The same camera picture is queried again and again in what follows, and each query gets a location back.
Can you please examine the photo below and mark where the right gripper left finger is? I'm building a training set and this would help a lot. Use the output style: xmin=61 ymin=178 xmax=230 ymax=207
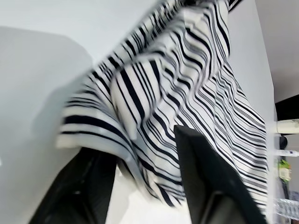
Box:
xmin=28 ymin=147 xmax=118 ymax=224

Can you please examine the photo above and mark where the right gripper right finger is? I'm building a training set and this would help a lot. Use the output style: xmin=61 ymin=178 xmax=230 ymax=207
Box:
xmin=174 ymin=125 xmax=268 ymax=224

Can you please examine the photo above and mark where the black and white striped T-shirt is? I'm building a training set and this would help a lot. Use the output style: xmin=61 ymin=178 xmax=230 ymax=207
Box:
xmin=55 ymin=0 xmax=269 ymax=217

